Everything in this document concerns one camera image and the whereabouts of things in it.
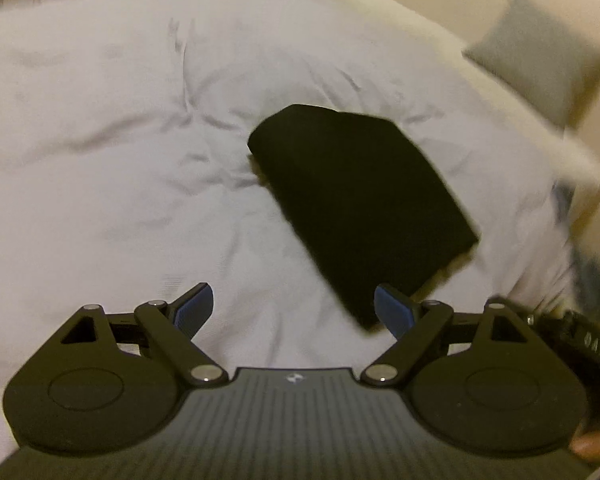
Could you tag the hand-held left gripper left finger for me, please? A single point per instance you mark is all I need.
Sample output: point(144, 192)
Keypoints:
point(195, 310)

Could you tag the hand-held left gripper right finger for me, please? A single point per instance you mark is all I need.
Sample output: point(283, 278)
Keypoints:
point(392, 310)

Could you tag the black garment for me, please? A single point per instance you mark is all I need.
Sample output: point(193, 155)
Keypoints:
point(360, 200)

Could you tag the person's right hand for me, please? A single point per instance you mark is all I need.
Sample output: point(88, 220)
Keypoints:
point(597, 445)

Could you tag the blue grey cloth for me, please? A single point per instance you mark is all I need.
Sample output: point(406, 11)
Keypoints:
point(587, 270)

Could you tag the white bed sheet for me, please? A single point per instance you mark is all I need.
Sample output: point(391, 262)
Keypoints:
point(130, 160)

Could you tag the grey pillow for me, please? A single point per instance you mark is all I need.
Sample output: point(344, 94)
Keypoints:
point(540, 55)

